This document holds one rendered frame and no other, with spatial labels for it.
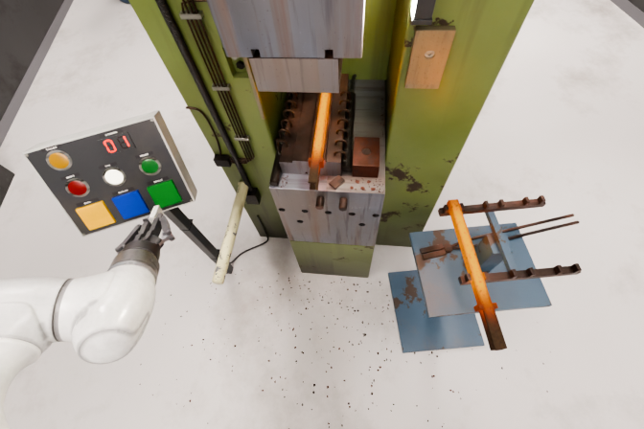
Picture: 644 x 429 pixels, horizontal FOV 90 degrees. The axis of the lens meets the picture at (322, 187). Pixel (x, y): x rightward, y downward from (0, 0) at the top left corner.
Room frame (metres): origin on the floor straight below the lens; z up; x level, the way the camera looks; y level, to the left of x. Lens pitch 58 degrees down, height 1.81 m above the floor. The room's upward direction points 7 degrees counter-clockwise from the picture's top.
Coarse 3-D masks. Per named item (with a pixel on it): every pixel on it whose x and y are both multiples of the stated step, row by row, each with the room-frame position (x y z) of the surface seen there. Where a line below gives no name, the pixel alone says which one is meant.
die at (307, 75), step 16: (256, 64) 0.63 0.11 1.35; (272, 64) 0.63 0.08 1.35; (288, 64) 0.62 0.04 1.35; (304, 64) 0.61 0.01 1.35; (320, 64) 0.61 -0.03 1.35; (336, 64) 0.60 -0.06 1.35; (256, 80) 0.64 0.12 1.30; (272, 80) 0.63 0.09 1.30; (288, 80) 0.62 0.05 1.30; (304, 80) 0.61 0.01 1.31; (320, 80) 0.61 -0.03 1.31; (336, 80) 0.60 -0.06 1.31
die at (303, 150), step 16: (304, 96) 0.92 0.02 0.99; (320, 96) 0.90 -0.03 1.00; (336, 96) 0.90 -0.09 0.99; (304, 112) 0.83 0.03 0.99; (336, 112) 0.81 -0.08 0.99; (288, 128) 0.78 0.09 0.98; (304, 128) 0.76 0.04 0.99; (336, 128) 0.74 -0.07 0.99; (288, 144) 0.71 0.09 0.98; (304, 144) 0.69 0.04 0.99; (288, 160) 0.64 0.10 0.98; (304, 160) 0.62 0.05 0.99; (336, 160) 0.61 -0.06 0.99
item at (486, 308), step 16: (448, 208) 0.43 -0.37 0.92; (464, 224) 0.37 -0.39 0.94; (464, 240) 0.32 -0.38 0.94; (464, 256) 0.28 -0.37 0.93; (480, 272) 0.23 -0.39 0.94; (480, 288) 0.18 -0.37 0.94; (480, 304) 0.15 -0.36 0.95; (496, 304) 0.14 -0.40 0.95; (496, 320) 0.11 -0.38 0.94; (496, 336) 0.07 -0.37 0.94
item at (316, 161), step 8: (328, 96) 0.88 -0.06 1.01; (320, 104) 0.84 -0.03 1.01; (328, 104) 0.85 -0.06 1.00; (320, 112) 0.81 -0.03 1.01; (320, 120) 0.77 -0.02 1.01; (320, 128) 0.73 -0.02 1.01; (320, 136) 0.70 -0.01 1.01; (320, 144) 0.67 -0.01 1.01; (312, 152) 0.64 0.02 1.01; (320, 152) 0.63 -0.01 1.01; (312, 160) 0.60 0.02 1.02; (320, 160) 0.60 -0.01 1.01; (312, 168) 0.57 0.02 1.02; (312, 176) 0.54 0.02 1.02; (312, 184) 0.52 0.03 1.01
